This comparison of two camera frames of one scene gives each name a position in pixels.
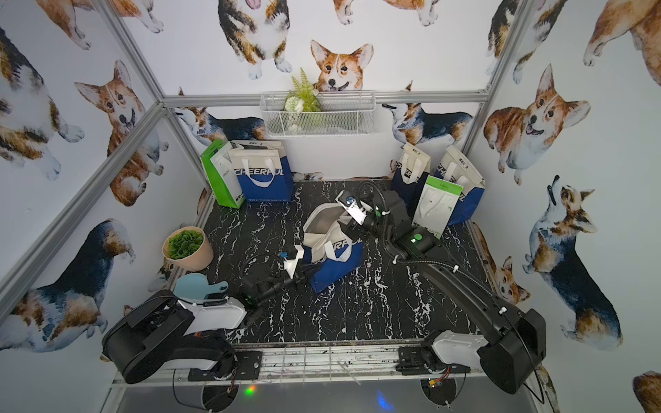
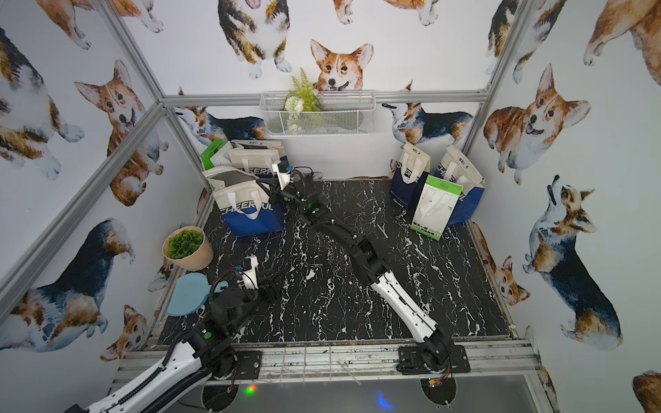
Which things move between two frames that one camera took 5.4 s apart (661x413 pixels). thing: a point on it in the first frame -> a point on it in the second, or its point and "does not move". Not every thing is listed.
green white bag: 436,204 does not move
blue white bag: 263,170 does not move
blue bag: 327,244 -> 244,207
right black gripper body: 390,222 -> 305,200
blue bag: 454,168 does not move
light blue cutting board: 194,286 does not move
